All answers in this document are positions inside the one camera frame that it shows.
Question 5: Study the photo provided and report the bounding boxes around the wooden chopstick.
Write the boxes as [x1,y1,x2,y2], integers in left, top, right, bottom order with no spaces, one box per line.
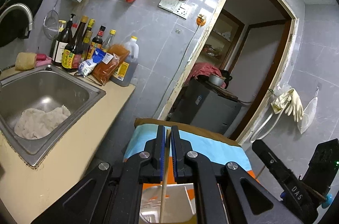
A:
[159,128,171,223]
[255,166,266,180]

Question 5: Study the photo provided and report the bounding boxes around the white plastic utensil holder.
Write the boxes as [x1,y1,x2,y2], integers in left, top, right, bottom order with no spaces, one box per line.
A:
[139,184,197,223]

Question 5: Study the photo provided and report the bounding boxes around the striped cloth blue orange brown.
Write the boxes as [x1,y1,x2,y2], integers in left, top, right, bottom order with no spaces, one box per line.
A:
[124,119,254,176]

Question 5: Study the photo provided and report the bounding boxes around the grey cabinet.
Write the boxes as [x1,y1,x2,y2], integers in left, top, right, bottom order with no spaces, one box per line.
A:
[169,79,241,134]

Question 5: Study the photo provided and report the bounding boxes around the large oil jug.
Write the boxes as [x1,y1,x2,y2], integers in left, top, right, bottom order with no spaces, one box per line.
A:
[110,36,139,87]

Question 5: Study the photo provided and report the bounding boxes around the white rubber gloves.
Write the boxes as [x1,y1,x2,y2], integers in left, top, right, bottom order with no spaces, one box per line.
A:
[271,88,304,123]

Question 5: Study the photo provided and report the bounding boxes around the metal pot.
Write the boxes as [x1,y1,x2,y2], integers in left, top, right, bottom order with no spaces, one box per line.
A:
[208,74,224,87]

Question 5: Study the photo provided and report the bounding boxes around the red cloth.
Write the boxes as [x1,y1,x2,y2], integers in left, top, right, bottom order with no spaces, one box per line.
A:
[184,62,222,86]

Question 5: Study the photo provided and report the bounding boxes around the orange spice bag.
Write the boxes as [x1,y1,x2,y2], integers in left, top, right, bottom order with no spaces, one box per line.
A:
[92,44,130,85]

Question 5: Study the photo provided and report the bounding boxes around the blue white packet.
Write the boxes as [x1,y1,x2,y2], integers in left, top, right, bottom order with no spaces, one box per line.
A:
[78,48,106,77]

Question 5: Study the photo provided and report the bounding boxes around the white rag in sink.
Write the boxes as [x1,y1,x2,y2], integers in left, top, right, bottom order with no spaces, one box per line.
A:
[14,105,71,140]

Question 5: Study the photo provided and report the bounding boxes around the wooden shelving unit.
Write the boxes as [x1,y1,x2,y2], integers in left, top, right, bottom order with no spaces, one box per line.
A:
[196,9,245,70]

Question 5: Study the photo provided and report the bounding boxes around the stainless steel sink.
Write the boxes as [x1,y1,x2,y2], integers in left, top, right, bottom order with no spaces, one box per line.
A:
[1,65,106,168]

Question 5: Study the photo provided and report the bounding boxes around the dark soy sauce bottle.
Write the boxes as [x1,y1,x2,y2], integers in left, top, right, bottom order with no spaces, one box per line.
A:
[61,15,88,73]

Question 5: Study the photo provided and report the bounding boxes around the yellow sponge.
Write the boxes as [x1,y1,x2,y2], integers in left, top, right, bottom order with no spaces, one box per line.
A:
[15,52,37,71]

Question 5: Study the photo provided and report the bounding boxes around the chrome faucet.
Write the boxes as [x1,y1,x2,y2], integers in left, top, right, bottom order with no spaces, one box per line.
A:
[1,3,35,42]

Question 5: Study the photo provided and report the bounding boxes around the white hose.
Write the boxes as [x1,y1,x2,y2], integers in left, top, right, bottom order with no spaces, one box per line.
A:
[249,109,284,144]

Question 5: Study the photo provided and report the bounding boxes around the orange wall hook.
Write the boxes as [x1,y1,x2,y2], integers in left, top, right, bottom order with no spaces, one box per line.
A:
[196,14,206,27]

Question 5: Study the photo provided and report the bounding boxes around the white wall socket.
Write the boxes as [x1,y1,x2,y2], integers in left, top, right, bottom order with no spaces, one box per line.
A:
[158,0,192,19]

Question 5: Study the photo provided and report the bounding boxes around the wire strainer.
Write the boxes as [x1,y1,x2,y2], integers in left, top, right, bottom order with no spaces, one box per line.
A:
[43,0,59,40]

